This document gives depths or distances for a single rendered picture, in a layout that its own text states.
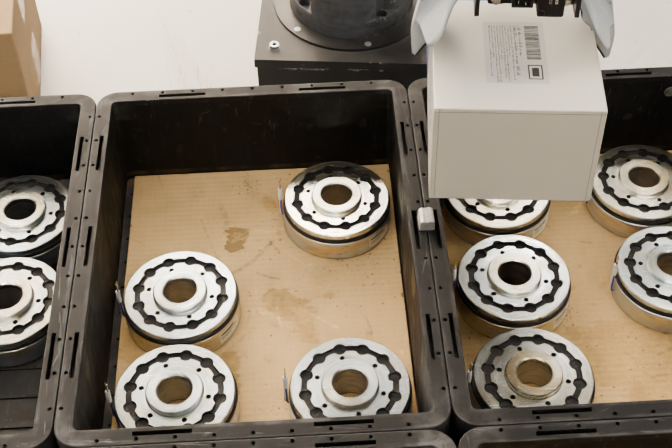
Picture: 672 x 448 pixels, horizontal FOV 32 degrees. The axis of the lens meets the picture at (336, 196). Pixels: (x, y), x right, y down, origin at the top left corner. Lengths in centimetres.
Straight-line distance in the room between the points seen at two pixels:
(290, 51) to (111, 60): 28
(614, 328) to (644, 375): 5
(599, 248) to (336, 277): 25
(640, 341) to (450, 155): 32
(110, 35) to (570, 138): 90
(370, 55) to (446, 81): 55
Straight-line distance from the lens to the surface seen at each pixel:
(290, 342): 107
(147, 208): 120
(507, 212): 114
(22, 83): 144
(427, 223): 102
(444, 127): 84
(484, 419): 91
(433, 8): 88
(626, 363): 108
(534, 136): 85
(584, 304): 112
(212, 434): 90
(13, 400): 108
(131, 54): 159
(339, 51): 140
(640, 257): 112
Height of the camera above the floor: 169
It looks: 46 degrees down
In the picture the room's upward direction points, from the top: 1 degrees counter-clockwise
